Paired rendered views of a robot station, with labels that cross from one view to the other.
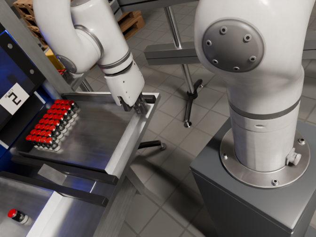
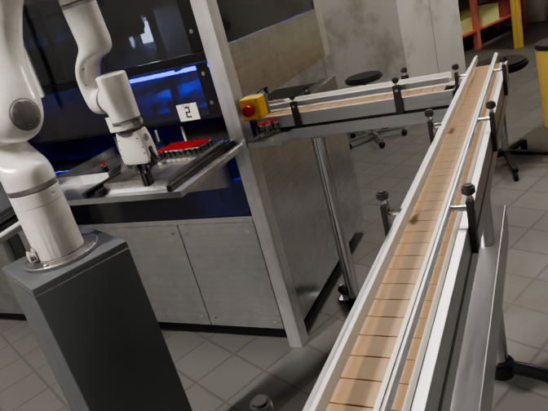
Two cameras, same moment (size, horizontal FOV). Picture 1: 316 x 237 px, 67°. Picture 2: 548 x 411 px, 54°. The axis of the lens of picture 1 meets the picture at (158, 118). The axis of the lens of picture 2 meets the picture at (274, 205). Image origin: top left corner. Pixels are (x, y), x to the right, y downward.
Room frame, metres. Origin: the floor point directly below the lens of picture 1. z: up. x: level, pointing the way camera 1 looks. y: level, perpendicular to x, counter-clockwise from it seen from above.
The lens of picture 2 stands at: (0.64, -1.56, 1.34)
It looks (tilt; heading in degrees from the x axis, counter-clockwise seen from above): 21 degrees down; 82
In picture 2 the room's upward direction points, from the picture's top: 15 degrees counter-clockwise
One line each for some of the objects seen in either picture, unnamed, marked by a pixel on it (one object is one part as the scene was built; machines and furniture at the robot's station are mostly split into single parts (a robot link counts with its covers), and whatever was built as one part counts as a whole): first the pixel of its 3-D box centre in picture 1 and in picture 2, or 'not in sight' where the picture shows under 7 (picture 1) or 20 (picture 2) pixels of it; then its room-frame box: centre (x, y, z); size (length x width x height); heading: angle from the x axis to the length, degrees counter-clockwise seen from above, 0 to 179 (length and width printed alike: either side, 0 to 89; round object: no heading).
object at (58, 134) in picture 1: (61, 123); (180, 153); (0.65, 0.29, 0.90); 0.18 x 0.02 x 0.05; 141
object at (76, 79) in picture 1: (69, 79); (272, 137); (0.97, 0.28, 0.87); 0.14 x 0.13 x 0.02; 52
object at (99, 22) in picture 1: (98, 29); (117, 96); (0.53, 0.04, 1.18); 0.09 x 0.08 x 0.13; 132
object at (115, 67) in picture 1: (115, 59); (128, 123); (0.53, 0.03, 1.09); 0.09 x 0.08 x 0.03; 142
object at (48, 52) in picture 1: (57, 57); (254, 107); (0.93, 0.25, 0.99); 0.08 x 0.07 x 0.07; 52
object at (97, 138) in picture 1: (83, 127); (167, 165); (0.59, 0.23, 0.90); 0.34 x 0.26 x 0.04; 51
